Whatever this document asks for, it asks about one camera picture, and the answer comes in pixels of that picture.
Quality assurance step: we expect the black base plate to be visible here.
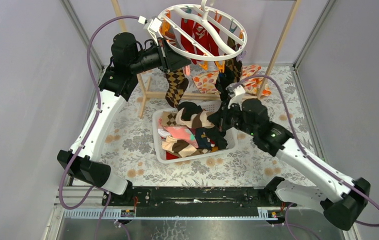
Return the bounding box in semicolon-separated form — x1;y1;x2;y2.
101;186;290;208

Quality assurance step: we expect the beige green argyle sock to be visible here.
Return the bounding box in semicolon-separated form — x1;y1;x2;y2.
160;111;178;127

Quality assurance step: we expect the dark green sock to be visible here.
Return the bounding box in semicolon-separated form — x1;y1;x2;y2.
177;101;203;121

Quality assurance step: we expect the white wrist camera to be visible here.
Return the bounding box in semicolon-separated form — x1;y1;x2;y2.
138;15;163;45
226;84;255;109

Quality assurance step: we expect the red sock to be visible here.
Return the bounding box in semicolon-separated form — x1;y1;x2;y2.
180;18;219;56

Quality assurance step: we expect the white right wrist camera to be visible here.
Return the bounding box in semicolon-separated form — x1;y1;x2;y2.
226;84;255;109

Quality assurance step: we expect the white laundry basket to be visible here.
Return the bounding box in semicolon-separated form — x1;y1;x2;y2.
151;100;240;165

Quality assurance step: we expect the white round sock hanger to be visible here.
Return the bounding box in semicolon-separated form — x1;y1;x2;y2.
154;0;248;62

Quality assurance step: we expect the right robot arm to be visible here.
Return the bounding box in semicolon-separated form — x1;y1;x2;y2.
207;98;371;231

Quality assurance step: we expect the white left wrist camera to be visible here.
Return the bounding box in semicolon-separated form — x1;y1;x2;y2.
138;15;163;45

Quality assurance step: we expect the brown yellow argyle sock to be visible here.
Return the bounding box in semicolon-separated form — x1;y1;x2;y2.
165;68;189;108

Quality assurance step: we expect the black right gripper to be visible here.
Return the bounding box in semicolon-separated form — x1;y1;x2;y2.
207;99;257;137

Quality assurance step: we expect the pink clothespin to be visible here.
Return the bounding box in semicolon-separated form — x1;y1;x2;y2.
183;65;191;76

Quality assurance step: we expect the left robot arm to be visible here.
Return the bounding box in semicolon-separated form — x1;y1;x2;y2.
57;32;191;206

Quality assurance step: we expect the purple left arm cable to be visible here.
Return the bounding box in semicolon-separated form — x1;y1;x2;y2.
58;15;141;240

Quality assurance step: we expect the wooden drying rack frame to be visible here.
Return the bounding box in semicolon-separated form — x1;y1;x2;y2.
110;0;303;120

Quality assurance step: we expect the brown argyle hanging sock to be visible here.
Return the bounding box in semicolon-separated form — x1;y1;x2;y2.
225;37;243;83

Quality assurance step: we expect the orange patterned cloth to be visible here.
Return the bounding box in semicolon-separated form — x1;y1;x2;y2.
192;64;273;98

